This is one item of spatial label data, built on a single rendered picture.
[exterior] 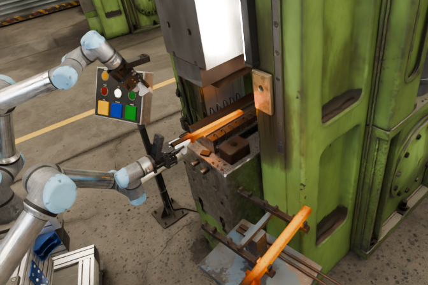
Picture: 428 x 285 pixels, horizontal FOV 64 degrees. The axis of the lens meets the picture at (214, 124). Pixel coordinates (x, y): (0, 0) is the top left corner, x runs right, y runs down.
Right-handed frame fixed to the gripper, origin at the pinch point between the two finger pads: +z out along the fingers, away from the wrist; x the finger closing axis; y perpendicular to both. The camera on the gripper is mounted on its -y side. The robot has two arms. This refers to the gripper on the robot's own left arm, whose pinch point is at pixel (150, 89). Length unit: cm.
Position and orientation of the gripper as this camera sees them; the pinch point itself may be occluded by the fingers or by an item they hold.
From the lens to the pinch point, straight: 153.9
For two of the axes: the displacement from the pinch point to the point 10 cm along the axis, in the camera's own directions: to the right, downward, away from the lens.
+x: 6.0, 3.8, -7.0
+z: 4.8, 5.2, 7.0
